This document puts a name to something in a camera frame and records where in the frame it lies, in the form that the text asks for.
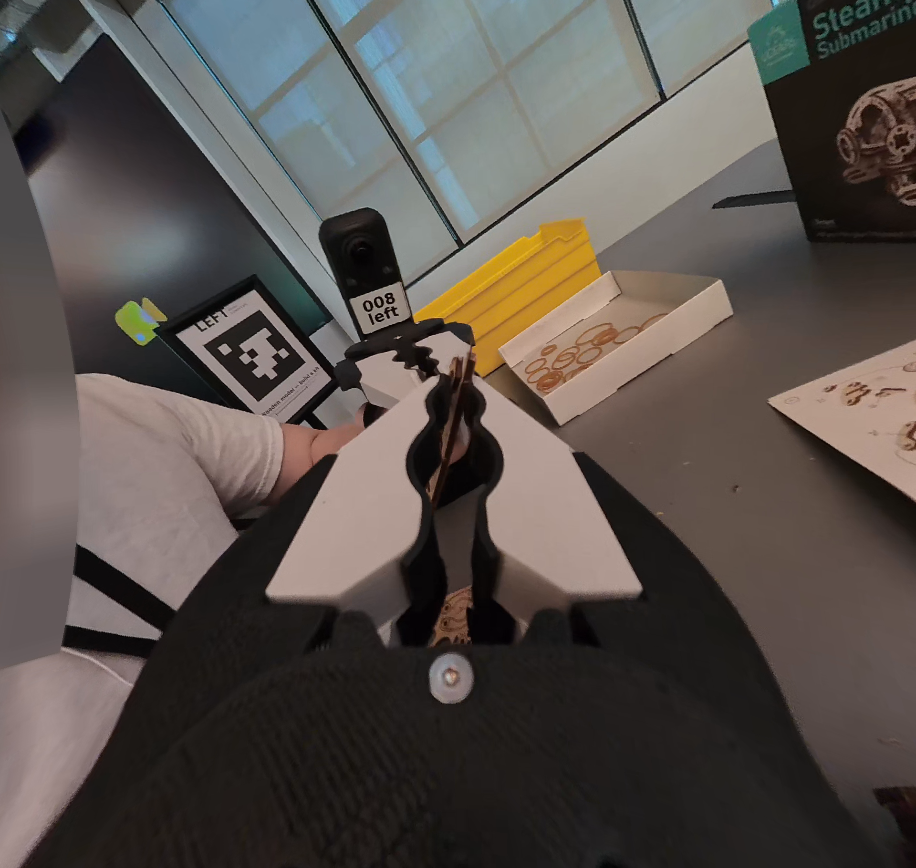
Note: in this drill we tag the illustrated instruction booklet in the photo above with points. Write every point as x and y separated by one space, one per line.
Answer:
859 439

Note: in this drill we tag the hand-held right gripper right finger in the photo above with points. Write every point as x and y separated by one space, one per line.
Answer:
565 524

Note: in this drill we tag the pile of tan rubber bands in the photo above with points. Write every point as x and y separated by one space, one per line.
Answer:
547 381

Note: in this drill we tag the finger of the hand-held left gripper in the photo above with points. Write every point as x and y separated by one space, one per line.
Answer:
390 381
451 349

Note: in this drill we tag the small plywood parts fret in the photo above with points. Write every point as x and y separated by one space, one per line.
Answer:
449 439

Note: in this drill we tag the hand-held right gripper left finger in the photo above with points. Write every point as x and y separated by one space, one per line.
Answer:
343 524

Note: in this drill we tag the white cardboard tray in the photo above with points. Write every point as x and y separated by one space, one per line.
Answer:
644 367

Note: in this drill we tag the black framed marker sign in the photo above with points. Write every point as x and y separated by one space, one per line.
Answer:
200 338

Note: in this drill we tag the large glass window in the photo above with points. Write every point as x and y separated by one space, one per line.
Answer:
429 95

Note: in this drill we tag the black model kit box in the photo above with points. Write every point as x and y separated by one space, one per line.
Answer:
823 131

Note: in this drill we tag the tall stack of yellow bins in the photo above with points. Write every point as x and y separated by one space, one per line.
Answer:
515 288

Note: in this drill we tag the lime green tag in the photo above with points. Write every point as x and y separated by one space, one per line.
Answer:
136 321

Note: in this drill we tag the person's left hand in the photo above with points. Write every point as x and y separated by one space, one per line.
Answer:
343 442

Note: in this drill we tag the large plywood parts sheet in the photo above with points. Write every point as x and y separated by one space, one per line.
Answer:
454 617

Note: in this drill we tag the partly built wooden model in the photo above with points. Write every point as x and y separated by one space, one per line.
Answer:
898 811

